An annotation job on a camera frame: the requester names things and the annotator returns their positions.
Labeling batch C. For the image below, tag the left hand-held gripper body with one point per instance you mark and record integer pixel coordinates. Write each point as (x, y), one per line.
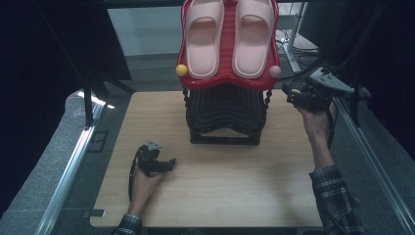
(148, 160)

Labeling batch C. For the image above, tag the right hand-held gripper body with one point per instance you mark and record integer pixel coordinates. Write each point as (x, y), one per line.
(318, 91)

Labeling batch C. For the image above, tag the pink slipper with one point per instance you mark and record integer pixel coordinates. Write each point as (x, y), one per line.
(204, 42)
(253, 42)

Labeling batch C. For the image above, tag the red and black shoe rack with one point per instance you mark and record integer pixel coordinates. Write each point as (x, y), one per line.
(226, 107)

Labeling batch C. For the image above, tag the person's left hand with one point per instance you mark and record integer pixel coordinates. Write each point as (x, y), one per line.
(143, 189)

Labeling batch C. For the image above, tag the person's right hand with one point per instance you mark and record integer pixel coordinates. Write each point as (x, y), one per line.
(314, 125)

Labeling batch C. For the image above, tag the white desk leg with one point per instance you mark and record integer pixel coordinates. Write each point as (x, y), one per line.
(292, 42)

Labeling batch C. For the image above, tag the black metal stand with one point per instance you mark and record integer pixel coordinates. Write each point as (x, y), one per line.
(88, 101)

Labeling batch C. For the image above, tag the aluminium frame rail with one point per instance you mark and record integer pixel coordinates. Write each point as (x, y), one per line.
(70, 169)
(375, 163)

